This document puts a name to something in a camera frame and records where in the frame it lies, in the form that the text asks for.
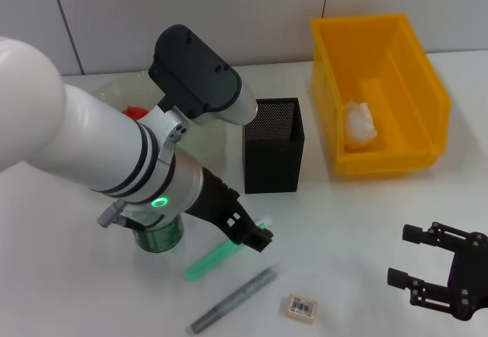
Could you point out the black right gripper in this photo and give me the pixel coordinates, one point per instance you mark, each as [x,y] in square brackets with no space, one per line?
[470,276]

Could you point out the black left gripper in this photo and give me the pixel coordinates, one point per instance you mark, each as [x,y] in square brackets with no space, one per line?
[221,207]

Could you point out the clear green-label water bottle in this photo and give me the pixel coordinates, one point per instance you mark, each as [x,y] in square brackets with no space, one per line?
[160,238]

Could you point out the white paper ball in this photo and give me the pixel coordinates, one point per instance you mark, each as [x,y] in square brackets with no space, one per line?
[360,125]

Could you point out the orange fruit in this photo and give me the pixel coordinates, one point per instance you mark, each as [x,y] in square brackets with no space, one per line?
[135,113]

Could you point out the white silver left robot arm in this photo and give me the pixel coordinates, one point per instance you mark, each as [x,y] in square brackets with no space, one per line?
[95,135]

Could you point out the mint green pen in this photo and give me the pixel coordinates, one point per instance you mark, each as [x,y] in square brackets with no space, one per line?
[206,262]

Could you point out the silver grey marker pen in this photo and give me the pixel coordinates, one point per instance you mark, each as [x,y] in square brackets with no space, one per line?
[236,299]

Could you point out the black mesh pen holder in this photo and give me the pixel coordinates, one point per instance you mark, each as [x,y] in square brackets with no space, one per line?
[270,165]

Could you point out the beige eraser with barcode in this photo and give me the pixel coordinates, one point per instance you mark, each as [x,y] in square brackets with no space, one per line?
[301,308]

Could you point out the pale green glass fruit plate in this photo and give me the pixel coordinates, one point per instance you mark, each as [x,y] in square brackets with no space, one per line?
[122,89]

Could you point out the yellow plastic bin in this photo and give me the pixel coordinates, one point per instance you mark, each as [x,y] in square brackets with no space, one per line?
[415,85]

